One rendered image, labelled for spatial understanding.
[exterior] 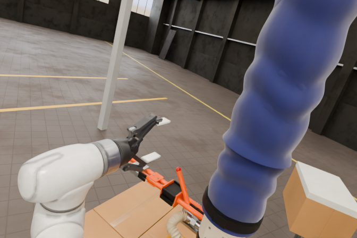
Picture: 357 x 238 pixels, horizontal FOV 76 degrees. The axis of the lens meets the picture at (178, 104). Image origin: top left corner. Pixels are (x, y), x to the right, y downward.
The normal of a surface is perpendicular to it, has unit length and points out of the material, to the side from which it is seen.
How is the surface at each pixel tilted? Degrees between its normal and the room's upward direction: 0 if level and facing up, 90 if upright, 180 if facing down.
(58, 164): 32
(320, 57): 85
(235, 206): 91
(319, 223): 90
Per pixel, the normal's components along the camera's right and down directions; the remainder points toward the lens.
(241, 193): -0.22, -0.06
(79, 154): 0.58, -0.67
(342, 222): -0.32, 0.18
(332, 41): 0.22, 0.16
